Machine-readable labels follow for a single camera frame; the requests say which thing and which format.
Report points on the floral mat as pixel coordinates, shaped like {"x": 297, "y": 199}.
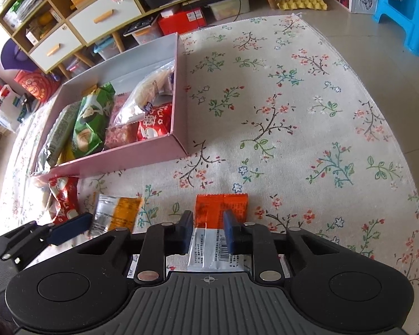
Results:
{"x": 300, "y": 146}

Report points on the black tray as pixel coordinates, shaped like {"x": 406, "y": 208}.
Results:
{"x": 139, "y": 24}

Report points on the pink cardboard box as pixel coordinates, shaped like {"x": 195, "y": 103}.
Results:
{"x": 125, "y": 157}

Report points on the wooden cabinet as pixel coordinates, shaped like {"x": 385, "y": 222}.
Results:
{"x": 64, "y": 22}

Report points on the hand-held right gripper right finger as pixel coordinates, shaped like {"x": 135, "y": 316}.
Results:
{"x": 230, "y": 232}

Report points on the red round gift bag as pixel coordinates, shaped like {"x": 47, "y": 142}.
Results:
{"x": 35, "y": 83}

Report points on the clear rice cracker bag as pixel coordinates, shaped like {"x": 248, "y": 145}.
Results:
{"x": 139, "y": 94}
{"x": 164, "y": 76}

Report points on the silver green snack packet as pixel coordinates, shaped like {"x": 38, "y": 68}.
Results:
{"x": 59, "y": 132}

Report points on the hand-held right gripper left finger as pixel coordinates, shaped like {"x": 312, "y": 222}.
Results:
{"x": 185, "y": 232}

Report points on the pink snack packet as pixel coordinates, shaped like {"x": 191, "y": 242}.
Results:
{"x": 120, "y": 134}
{"x": 118, "y": 110}

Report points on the beige snack packet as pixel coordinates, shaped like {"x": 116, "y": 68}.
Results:
{"x": 42, "y": 195}

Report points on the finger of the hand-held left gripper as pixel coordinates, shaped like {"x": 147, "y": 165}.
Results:
{"x": 70, "y": 228}

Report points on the white shopping bag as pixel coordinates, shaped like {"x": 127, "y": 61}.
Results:
{"x": 8, "y": 111}

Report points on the red snack packet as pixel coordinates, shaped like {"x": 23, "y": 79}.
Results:
{"x": 153, "y": 125}
{"x": 64, "y": 195}

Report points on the purple cap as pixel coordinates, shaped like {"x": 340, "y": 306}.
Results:
{"x": 12, "y": 56}

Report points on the red cardboard box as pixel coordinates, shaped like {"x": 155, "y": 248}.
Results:
{"x": 178, "y": 22}

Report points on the clear storage bin blue lid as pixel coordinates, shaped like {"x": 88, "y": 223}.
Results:
{"x": 106, "y": 49}

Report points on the orange white snack packet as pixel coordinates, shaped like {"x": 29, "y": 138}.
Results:
{"x": 115, "y": 213}
{"x": 209, "y": 209}

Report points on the yellow snack packet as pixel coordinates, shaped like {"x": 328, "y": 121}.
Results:
{"x": 65, "y": 153}

